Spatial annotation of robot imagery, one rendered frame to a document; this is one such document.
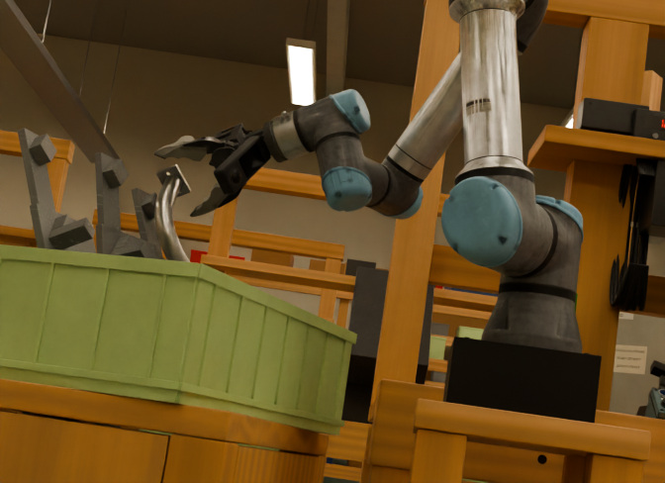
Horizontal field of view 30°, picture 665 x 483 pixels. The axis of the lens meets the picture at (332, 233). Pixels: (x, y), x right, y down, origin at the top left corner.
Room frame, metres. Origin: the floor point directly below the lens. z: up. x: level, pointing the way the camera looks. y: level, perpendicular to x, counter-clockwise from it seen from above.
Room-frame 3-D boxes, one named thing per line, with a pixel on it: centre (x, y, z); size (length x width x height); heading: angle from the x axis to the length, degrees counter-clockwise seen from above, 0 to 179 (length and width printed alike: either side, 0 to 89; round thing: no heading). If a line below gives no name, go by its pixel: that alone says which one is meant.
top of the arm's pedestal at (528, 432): (1.86, -0.32, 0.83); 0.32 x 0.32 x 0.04; 85
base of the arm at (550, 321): (1.86, -0.32, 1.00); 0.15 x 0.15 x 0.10
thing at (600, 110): (2.73, -0.59, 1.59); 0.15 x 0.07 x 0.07; 89
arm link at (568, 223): (1.86, -0.32, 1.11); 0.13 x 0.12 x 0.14; 141
